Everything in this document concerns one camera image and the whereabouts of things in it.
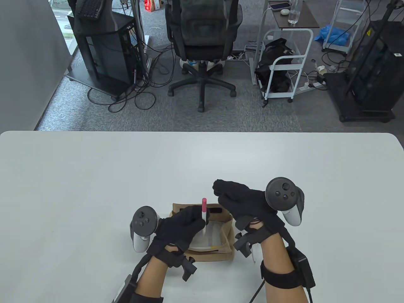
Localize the black VR controller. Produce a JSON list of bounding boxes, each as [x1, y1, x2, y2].
[[130, 206, 158, 253], [265, 177, 305, 226]]

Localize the white metal trolley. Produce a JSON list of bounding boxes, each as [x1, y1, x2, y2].
[[261, 28, 314, 108]]

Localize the white and blue plastic bag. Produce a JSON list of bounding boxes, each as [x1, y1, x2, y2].
[[180, 58, 225, 74]]

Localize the black wrist sensor box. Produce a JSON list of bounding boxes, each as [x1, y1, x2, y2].
[[111, 274, 138, 303], [286, 246, 316, 289]]

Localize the white rolling cart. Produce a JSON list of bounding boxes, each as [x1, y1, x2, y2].
[[322, 0, 370, 54]]

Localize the black bag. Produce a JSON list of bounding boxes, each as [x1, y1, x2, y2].
[[254, 38, 299, 93]]

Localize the person's right hand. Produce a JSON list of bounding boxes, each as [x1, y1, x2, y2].
[[212, 179, 286, 235]]

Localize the black computer cart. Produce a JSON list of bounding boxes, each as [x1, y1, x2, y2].
[[66, 0, 146, 101]]

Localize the person's left hand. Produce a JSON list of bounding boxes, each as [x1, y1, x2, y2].
[[147, 205, 211, 257]]

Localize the person's left forearm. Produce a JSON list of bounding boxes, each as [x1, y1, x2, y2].
[[136, 255, 172, 299]]

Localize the pink capped white twist pen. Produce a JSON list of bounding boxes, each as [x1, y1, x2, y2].
[[201, 198, 208, 235]]

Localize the black keyboard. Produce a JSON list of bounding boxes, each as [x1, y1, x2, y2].
[[75, 0, 105, 22]]

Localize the black equipment rack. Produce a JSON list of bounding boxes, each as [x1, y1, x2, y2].
[[325, 0, 404, 123]]

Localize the clear water bottle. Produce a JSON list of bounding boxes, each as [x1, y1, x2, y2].
[[288, 0, 303, 24]]

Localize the tangle of black floor cables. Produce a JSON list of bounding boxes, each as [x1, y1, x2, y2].
[[87, 41, 177, 113]]

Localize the black office chair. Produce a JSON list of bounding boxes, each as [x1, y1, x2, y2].
[[165, 0, 243, 113]]

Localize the glass window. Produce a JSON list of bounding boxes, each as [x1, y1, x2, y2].
[[47, 0, 79, 56]]

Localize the beige fabric pencil pouch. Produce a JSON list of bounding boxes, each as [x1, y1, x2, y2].
[[169, 204, 236, 262]]

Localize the black wrist strap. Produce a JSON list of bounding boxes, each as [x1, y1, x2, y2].
[[129, 292, 164, 303], [260, 259, 303, 289]]

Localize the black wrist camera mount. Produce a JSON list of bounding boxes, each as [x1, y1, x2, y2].
[[233, 227, 272, 258], [158, 249, 198, 282]]

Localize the brown side table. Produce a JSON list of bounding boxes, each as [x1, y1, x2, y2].
[[251, 0, 320, 86]]

